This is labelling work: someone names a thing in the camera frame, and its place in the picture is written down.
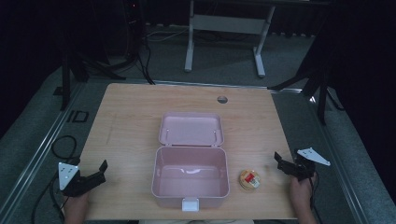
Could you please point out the pink plastic box with lid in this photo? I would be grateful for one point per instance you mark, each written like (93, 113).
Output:
(190, 174)

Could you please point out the round yellow tin red label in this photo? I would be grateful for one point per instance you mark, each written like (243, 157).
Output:
(249, 179)

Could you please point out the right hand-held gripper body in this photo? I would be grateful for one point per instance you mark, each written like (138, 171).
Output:
(302, 168)

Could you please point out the dark equipment tower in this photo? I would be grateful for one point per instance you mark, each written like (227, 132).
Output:
(134, 28)

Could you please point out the metal floor rail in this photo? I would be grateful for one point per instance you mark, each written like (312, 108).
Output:
(339, 161)
(37, 155)

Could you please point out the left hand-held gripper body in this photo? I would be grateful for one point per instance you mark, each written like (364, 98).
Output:
(67, 174)

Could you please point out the person's left hand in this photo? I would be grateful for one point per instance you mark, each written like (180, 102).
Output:
(76, 202)

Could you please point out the person's right hand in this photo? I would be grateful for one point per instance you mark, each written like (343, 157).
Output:
(302, 189)

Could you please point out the black metal stand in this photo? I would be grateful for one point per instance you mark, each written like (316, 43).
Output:
(65, 87)
(320, 90)

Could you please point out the white metal desk frame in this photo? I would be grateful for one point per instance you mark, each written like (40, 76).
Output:
(229, 24)

